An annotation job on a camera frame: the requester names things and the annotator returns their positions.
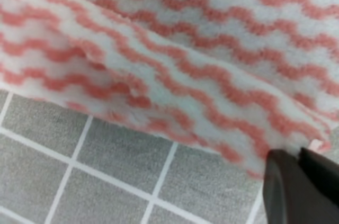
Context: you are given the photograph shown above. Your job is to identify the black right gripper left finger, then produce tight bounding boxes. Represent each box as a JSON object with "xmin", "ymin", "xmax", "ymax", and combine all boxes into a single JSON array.
[{"xmin": 263, "ymin": 150, "xmax": 338, "ymax": 224}]

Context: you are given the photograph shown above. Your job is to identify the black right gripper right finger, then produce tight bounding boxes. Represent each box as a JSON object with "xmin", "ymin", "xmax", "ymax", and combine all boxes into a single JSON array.
[{"xmin": 299, "ymin": 148, "xmax": 339, "ymax": 205}]

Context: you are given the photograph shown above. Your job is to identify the pink white wavy striped towel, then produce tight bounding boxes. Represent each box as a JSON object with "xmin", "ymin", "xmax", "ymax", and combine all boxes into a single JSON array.
[{"xmin": 1, "ymin": 0, "xmax": 338, "ymax": 176}]

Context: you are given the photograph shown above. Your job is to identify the grey grid tablecloth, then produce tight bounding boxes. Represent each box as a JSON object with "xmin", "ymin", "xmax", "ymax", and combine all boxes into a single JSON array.
[{"xmin": 0, "ymin": 88, "xmax": 339, "ymax": 224}]

